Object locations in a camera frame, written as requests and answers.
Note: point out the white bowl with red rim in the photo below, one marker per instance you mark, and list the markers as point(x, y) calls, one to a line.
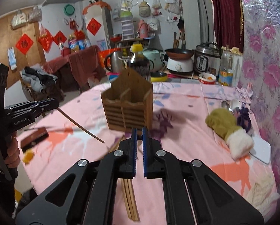
point(206, 78)

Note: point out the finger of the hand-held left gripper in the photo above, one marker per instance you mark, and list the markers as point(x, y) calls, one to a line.
point(36, 113)
point(43, 103)

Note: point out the stacked food container green lid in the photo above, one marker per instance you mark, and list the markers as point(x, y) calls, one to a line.
point(127, 25)

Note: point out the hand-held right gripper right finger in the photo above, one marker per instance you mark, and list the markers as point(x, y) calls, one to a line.
point(145, 150)

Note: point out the pink deer printed tablecloth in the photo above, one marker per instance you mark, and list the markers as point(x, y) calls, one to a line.
point(189, 145)

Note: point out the red basin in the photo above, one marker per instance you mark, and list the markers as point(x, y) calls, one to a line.
point(116, 38)

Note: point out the dark red curtain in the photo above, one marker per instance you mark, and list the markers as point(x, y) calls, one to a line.
point(224, 16)

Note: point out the black frying pan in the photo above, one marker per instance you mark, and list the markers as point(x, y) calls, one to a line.
point(178, 54)

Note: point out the small yellow pan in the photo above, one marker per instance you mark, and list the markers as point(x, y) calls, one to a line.
point(158, 76)

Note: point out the wooden utensil holder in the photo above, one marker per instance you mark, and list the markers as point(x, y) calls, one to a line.
point(135, 84)

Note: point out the table with red cloth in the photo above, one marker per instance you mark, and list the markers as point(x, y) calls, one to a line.
point(81, 63)

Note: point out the person's left forearm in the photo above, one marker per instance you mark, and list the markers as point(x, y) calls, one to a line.
point(1, 192)

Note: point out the white electric cooker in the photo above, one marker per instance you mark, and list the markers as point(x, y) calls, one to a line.
point(179, 65)

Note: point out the metal spoon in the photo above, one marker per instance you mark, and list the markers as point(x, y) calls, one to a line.
point(225, 104)

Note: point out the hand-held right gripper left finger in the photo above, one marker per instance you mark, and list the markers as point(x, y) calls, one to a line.
point(134, 150)

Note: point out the white refrigerator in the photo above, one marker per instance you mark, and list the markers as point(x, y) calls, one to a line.
point(107, 23)

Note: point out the yellow hanging bag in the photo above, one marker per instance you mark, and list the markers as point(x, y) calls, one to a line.
point(144, 8)

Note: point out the woven basket bag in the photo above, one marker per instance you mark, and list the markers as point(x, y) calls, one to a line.
point(19, 20)
point(35, 14)

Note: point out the person's left hand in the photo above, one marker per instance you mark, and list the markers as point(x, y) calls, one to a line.
point(13, 154)

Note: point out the dark sauce bottle yellow cap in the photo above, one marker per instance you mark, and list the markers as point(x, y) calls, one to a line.
point(140, 63)

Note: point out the yellow packet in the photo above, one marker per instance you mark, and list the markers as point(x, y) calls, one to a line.
point(28, 157)

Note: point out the red diamond paper decoration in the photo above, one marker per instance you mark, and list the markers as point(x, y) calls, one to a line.
point(24, 44)
point(60, 38)
point(93, 27)

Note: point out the pale green electric cooker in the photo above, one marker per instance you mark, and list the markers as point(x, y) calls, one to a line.
point(154, 56)

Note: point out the yellow cooking oil bottle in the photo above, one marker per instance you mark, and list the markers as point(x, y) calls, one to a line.
point(74, 44)

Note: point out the cream knitted cloth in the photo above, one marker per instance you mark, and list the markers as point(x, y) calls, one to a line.
point(262, 192)

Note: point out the pink thermos jug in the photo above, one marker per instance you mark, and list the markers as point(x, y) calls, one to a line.
point(143, 29)

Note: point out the brown wallet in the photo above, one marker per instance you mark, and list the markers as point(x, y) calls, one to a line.
point(34, 137)

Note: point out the green round plate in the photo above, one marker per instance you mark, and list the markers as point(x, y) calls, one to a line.
point(69, 9)

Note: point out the pile of grey clothes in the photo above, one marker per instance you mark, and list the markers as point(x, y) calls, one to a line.
point(36, 77)

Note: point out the steel kettle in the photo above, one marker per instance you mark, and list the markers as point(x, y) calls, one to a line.
point(115, 62)

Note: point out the white flat board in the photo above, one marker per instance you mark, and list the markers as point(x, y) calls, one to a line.
point(262, 152)

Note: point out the olive and white plush toy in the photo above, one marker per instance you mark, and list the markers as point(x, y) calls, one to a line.
point(221, 124)

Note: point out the wooden chair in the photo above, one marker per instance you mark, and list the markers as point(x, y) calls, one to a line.
point(27, 93)

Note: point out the clear plastic oil bottle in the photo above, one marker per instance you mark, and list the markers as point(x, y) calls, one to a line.
point(225, 68)

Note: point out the wooden chopstick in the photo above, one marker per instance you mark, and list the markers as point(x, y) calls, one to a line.
point(132, 196)
point(125, 196)
point(128, 196)
point(83, 129)

